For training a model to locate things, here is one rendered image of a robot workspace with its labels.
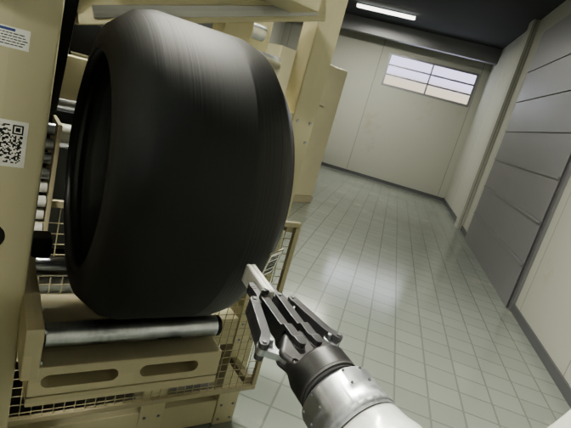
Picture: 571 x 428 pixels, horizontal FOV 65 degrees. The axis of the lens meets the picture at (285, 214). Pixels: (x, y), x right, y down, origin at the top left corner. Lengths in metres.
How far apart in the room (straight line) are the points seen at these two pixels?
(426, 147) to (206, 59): 11.28
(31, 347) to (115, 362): 0.16
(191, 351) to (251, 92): 0.53
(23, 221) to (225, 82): 0.42
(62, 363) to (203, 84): 0.54
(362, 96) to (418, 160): 2.16
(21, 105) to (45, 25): 0.13
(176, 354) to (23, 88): 0.55
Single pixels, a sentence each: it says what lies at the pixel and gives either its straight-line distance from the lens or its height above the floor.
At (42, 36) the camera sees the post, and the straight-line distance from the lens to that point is 0.83.
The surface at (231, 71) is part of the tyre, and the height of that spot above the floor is 1.42.
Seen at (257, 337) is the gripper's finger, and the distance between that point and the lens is 0.57.
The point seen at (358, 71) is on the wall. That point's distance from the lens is 12.07.
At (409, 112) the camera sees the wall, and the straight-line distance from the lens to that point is 11.94.
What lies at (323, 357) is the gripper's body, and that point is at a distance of 0.53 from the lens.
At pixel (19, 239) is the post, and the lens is 0.90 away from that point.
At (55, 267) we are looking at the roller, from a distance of 1.15.
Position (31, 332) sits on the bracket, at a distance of 0.85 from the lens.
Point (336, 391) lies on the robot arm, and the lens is 0.49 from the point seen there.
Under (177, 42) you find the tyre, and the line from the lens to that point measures 0.78.
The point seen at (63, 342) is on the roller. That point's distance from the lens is 0.91.
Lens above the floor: 1.40
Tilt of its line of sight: 14 degrees down
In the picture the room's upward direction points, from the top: 15 degrees clockwise
